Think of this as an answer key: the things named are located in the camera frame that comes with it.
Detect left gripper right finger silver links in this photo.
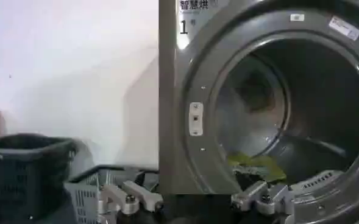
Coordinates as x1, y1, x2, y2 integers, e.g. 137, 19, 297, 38
230, 180, 296, 224

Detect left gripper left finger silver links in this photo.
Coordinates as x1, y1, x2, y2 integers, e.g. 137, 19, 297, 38
97, 180, 164, 224

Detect yellow-green garment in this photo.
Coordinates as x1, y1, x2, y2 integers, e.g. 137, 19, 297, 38
227, 152, 288, 184

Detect light grey laundry basket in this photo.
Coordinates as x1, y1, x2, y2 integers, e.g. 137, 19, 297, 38
63, 164, 160, 224

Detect grey dryer with round opening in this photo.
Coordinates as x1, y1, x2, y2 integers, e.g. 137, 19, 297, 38
158, 0, 359, 224

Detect dark plastic laundry basket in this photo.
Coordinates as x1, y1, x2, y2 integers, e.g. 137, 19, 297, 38
0, 133, 95, 222

